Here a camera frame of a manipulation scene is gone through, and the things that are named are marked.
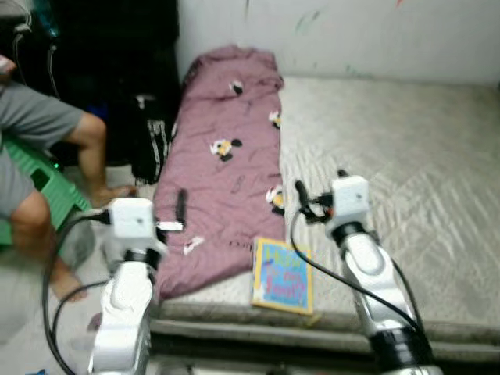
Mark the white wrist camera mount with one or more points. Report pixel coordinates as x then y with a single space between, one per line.
133 219
351 199

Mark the blue yellow children's book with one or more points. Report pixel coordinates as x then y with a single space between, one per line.
281 277

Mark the black white patterned cloth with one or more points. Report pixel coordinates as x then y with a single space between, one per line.
148 148

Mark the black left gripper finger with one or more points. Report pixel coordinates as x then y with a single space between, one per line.
182 207

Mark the grey quilted mattress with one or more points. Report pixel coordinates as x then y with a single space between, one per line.
406 141

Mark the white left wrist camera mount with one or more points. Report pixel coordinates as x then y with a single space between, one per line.
133 219

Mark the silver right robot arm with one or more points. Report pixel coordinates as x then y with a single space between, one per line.
367 266

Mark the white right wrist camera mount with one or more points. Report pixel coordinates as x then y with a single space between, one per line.
351 199

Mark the green plastic stool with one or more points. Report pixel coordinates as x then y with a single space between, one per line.
58 195

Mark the grey bed base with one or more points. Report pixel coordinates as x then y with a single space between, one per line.
273 340

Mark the seated person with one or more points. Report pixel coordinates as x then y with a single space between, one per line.
90 148

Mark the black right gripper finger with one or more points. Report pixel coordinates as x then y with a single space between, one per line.
342 173
301 193

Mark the purple cartoon print blanket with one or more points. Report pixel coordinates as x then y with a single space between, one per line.
203 203

